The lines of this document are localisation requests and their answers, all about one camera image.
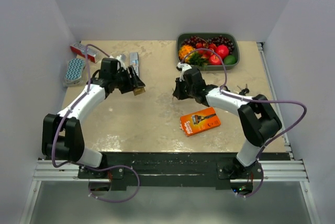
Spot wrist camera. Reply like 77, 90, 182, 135
109, 53, 126, 69
176, 62, 192, 82

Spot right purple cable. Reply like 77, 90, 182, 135
180, 48, 307, 198

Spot black padlock keys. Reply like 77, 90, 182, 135
237, 84, 250, 96

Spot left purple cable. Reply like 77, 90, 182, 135
50, 43, 141, 203

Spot black base frame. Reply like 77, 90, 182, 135
44, 151, 291, 191

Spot red apple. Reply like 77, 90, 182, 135
208, 54, 222, 65
215, 44, 229, 59

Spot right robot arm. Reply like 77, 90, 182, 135
173, 63, 282, 178

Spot purple cable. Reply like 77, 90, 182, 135
50, 43, 141, 203
180, 48, 307, 198

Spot blue zigzag sponge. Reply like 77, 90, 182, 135
63, 58, 86, 87

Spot grey fruit tray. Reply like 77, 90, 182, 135
176, 32, 240, 71

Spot purple toothpaste box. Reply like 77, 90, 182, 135
129, 52, 140, 76

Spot red apple front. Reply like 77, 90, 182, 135
208, 54, 222, 65

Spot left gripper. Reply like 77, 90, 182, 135
113, 65, 145, 94

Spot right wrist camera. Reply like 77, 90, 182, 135
176, 62, 192, 82

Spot brass padlock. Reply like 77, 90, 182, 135
133, 87, 146, 96

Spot red apple back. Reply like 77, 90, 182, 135
215, 44, 229, 59

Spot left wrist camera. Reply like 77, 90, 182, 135
109, 53, 126, 69

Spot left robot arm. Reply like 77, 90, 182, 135
41, 58, 145, 178

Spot dark grapes bunch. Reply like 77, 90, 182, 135
181, 35, 235, 52

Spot red strawberries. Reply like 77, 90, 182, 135
195, 42, 217, 59

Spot red toothpaste box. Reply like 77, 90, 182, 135
70, 42, 102, 63

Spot orange pineapple toy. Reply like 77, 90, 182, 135
178, 44, 195, 61

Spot orange razor box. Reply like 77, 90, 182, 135
180, 107, 221, 137

